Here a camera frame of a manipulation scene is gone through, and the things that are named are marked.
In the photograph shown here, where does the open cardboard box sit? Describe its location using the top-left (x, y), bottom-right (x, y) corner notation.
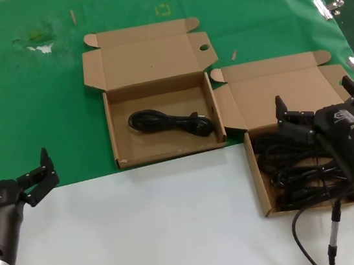
top-left (77, 14), bottom-right (232, 173)
top-left (208, 45), bottom-right (354, 224)

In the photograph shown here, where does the black power cord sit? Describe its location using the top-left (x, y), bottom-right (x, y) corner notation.
top-left (249, 120), bottom-right (323, 165)
top-left (274, 180), bottom-right (354, 213)
top-left (257, 136), bottom-right (351, 194)
top-left (126, 100), bottom-right (217, 148)

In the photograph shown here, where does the green table cloth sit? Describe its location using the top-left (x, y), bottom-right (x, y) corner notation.
top-left (0, 0), bottom-right (354, 200)

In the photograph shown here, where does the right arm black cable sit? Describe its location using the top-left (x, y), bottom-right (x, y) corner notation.
top-left (287, 180), bottom-right (354, 265)

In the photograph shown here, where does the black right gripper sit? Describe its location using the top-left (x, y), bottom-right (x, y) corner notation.
top-left (271, 73), bottom-right (354, 191)

